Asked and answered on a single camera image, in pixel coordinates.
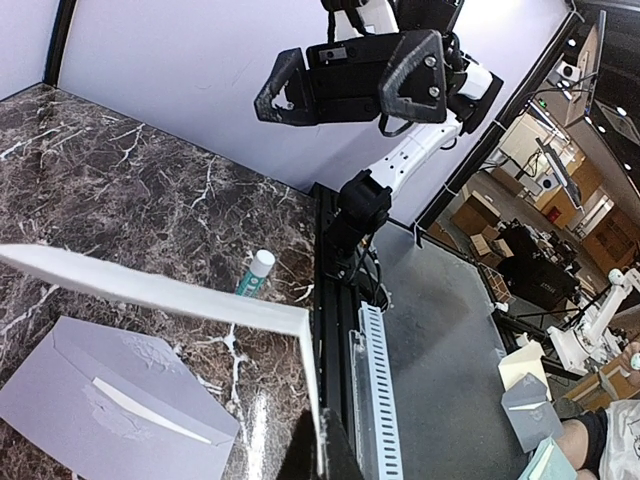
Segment spare grey envelope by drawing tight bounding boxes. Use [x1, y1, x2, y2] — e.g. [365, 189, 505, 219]
[501, 373, 563, 453]

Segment left black frame post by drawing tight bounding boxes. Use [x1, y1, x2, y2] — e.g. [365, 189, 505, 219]
[43, 0, 77, 87]

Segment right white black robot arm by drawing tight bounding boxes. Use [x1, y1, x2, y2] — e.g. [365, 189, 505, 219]
[254, 1, 503, 281]

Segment cardboard boxes pile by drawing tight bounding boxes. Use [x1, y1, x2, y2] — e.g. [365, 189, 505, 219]
[427, 191, 514, 270]

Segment white slotted cable duct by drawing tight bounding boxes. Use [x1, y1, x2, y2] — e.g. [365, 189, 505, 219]
[349, 302, 404, 479]

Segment black front rail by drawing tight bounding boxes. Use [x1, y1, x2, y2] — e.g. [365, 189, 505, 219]
[309, 182, 381, 451]

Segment green glue stick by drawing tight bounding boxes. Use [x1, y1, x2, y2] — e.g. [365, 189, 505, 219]
[235, 249, 276, 297]

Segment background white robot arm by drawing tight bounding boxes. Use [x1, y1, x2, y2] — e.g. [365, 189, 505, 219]
[547, 268, 639, 375]

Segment person in white shirt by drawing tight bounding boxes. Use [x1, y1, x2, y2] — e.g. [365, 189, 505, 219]
[559, 339, 640, 474]

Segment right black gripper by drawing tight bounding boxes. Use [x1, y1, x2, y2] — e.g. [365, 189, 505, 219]
[254, 30, 447, 125]

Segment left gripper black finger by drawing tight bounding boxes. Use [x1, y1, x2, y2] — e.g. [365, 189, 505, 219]
[284, 409, 364, 480]

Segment beige letter paper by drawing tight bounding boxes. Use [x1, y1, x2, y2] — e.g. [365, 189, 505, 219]
[92, 377, 212, 445]

